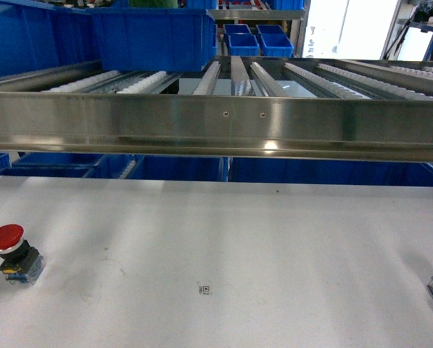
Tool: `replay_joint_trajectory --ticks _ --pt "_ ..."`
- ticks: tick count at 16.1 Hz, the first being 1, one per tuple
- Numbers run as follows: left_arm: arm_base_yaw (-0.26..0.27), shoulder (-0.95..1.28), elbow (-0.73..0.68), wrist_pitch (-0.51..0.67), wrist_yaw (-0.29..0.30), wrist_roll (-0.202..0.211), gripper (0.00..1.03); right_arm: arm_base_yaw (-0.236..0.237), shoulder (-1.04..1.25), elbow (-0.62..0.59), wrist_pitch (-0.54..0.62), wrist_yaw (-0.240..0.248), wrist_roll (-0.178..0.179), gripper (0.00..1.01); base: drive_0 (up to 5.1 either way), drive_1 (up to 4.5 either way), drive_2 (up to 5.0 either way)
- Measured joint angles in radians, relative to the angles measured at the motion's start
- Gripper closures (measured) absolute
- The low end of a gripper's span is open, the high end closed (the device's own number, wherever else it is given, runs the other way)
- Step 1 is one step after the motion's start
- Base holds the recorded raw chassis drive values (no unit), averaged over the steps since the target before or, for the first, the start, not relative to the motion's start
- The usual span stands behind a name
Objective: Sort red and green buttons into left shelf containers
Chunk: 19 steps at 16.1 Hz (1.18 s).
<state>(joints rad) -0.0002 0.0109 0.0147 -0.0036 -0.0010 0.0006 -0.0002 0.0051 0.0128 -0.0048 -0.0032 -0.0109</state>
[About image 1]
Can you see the red mushroom push button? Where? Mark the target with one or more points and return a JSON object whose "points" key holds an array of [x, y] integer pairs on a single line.
{"points": [[21, 262]]}

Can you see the steel roller rack shelf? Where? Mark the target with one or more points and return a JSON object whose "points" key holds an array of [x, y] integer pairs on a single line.
{"points": [[238, 107]]}

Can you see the blue bin under rack right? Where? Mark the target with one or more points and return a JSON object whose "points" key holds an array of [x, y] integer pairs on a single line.
{"points": [[330, 172]]}

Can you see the blue bin under rack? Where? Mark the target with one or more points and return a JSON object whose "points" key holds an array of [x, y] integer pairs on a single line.
{"points": [[66, 165], [330, 172]]}

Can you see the small QR code sticker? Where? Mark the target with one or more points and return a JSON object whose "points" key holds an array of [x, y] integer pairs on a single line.
{"points": [[204, 289]]}

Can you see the small blue bin background left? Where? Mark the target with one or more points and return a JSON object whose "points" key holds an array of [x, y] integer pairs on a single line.
{"points": [[240, 41]]}

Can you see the small blue bin background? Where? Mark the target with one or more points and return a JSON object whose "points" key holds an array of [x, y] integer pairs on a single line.
{"points": [[273, 41], [240, 41]]}

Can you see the small blue bin background right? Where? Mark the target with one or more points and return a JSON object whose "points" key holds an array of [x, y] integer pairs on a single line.
{"points": [[273, 41]]}

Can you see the blue bin under rack left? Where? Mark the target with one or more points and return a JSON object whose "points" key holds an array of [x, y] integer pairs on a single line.
{"points": [[66, 165]]}

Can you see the large blue bin on rack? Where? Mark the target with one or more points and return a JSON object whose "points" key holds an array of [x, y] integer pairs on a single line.
{"points": [[141, 39]]}

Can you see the blue bin far left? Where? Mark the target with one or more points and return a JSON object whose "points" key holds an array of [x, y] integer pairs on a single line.
{"points": [[37, 36]]}

